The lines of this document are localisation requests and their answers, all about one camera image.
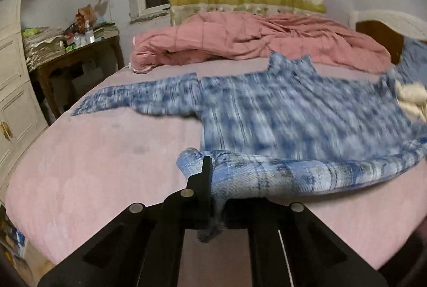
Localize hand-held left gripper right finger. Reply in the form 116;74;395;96
225;198;389;287

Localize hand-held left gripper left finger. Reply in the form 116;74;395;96
39;156;213;287

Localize blue plaid shirt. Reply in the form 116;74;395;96
71;53;427;243

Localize cream folded clothes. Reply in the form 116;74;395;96
395;80;427;122

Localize pink checked quilt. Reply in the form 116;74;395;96
129;11;392;74

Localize dark wooden side table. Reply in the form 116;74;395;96
30;30;125;117

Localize clear spray bottle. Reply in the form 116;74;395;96
85;20;96;43

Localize blue cardboard box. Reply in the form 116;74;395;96
13;230;28;258

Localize orange printed package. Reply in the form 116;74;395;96
75;5;97;28

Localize stack of newspapers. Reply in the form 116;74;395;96
22;25;119;67

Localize blue floral pillow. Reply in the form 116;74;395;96
398;37;427;87

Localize white cabinet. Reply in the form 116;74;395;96
0;0;49;188

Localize white wooden headboard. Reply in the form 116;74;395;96
349;10;427;66

